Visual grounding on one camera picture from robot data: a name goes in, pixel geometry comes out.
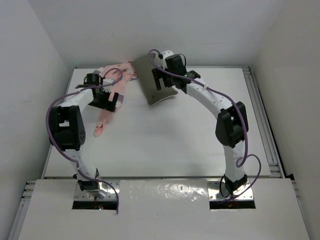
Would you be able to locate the purple cable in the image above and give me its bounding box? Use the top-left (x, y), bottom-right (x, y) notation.
top-left (148, 48), bottom-right (262, 201)
top-left (44, 67), bottom-right (125, 215)

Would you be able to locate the metal base plate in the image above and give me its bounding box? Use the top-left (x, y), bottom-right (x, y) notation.
top-left (207, 180), bottom-right (255, 201)
top-left (74, 179), bottom-right (120, 202)

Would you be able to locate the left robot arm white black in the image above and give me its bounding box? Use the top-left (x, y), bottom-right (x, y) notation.
top-left (45, 73), bottom-right (123, 198)

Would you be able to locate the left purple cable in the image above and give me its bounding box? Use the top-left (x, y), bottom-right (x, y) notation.
top-left (44, 67), bottom-right (125, 215)

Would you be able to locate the white front cover panel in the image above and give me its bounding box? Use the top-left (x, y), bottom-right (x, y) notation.
top-left (19, 178), bottom-right (309, 240)

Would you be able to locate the grey orange patterned pillow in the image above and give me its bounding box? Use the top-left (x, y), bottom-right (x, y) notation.
top-left (131, 54), bottom-right (178, 106)

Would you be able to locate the left aluminium frame rail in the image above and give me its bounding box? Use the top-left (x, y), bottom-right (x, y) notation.
top-left (8, 180), bottom-right (36, 240)

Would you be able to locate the pink cartoon print pillowcase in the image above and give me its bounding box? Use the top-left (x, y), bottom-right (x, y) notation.
top-left (93, 61), bottom-right (138, 137)

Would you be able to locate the aluminium frame rail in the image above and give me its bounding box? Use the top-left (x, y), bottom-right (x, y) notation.
top-left (8, 180), bottom-right (36, 240)
top-left (242, 67), bottom-right (285, 178)

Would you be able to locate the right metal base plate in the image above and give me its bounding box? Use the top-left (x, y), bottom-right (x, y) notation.
top-left (207, 180), bottom-right (255, 201)

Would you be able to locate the right aluminium frame rail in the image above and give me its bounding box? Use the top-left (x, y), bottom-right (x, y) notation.
top-left (242, 67), bottom-right (285, 178)

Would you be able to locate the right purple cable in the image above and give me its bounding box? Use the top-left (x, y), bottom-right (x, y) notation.
top-left (148, 48), bottom-right (262, 201)

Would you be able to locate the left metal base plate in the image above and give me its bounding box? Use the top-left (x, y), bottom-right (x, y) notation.
top-left (74, 179), bottom-right (120, 202)

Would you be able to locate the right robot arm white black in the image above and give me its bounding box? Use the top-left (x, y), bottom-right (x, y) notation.
top-left (148, 51), bottom-right (249, 196)

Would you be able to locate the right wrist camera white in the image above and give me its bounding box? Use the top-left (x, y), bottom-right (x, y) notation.
top-left (157, 50), bottom-right (174, 70)

